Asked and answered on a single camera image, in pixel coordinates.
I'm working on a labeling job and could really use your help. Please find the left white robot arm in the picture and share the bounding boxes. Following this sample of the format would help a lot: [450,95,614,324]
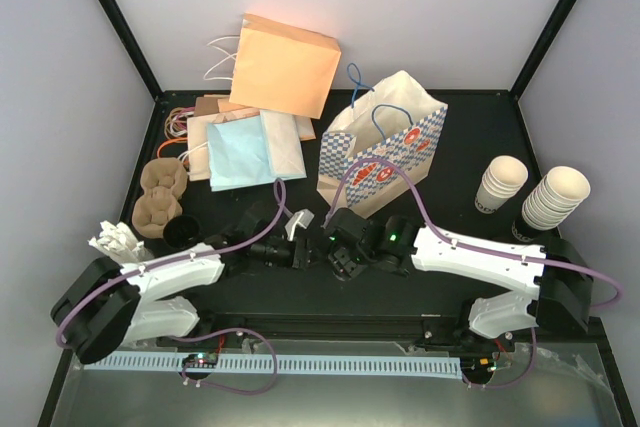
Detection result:
[51,180,314,364]

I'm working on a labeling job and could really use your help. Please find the blue checkered paper bag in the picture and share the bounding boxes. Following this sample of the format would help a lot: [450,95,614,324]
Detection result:
[317,63,448,217]

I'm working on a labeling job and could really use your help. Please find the light blue paper bag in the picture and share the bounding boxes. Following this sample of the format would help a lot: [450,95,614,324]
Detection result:
[206,116,275,192]

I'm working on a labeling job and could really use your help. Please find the white paper bag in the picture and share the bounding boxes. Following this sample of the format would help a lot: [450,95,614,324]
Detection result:
[260,110,306,180]

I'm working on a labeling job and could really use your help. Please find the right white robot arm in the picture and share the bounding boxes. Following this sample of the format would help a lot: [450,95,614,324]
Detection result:
[323,194,623,350]

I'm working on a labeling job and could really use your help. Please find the light blue cable duct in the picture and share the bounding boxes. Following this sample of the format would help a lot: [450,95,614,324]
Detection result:
[85,351,462,380]

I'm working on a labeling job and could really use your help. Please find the brown flat paper bag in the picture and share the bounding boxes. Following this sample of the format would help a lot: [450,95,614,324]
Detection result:
[194,95,229,117]

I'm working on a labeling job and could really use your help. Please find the orange paper bag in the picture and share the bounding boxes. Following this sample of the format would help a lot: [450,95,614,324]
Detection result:
[230,14,341,119]

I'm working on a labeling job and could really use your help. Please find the brown pulp cup carrier stack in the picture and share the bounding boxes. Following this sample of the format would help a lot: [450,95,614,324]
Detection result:
[132,158,188,239]

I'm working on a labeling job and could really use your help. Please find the beige kraft paper bag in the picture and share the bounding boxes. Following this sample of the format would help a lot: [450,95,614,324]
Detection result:
[185,108,259,182]

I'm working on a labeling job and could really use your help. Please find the blue bag handle cord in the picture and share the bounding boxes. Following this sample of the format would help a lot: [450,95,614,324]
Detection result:
[372,104,415,143]

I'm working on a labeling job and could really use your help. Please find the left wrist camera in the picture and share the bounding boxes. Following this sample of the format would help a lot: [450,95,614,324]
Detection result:
[285,209,314,242]

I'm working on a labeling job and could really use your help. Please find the short stack paper cups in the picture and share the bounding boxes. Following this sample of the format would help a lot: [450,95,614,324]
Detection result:
[474,155,529,214]

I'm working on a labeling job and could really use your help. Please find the orange bag handle cord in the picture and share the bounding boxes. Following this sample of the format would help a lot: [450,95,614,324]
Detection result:
[157,138,189,156]

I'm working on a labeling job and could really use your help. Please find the tall stack paper cups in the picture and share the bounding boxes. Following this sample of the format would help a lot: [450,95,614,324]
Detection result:
[511,166,591,243]

